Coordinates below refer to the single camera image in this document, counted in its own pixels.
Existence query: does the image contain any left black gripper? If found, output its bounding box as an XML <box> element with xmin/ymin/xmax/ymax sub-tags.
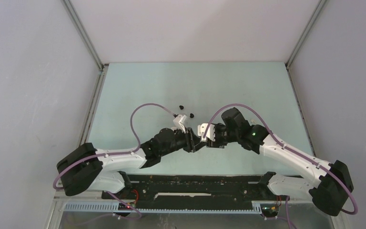
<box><xmin>160</xmin><ymin>125</ymin><xmax>206</xmax><ymax>156</ymax></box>

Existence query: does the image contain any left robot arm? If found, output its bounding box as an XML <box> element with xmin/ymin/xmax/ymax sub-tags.
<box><xmin>56</xmin><ymin>128</ymin><xmax>206</xmax><ymax>199</ymax></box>

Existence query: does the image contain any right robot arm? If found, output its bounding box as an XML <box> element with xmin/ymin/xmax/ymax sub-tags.
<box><xmin>197</xmin><ymin>104</ymin><xmax>358</xmax><ymax>216</ymax></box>

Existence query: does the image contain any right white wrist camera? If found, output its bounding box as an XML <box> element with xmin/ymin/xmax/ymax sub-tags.
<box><xmin>197</xmin><ymin>123</ymin><xmax>215</xmax><ymax>142</ymax></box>

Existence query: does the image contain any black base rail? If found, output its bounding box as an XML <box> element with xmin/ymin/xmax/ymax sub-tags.
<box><xmin>114</xmin><ymin>174</ymin><xmax>286</xmax><ymax>211</ymax></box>

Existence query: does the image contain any aluminium frame post right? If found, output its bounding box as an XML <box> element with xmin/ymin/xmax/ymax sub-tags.
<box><xmin>285</xmin><ymin>0</ymin><xmax>329</xmax><ymax>70</ymax></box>

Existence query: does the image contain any aluminium frame post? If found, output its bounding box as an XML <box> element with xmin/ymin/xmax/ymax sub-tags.
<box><xmin>285</xmin><ymin>0</ymin><xmax>329</xmax><ymax>70</ymax></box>
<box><xmin>61</xmin><ymin>0</ymin><xmax>104</xmax><ymax>71</ymax></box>

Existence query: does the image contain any aluminium frame post left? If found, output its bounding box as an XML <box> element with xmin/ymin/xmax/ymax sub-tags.
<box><xmin>61</xmin><ymin>0</ymin><xmax>104</xmax><ymax>71</ymax></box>

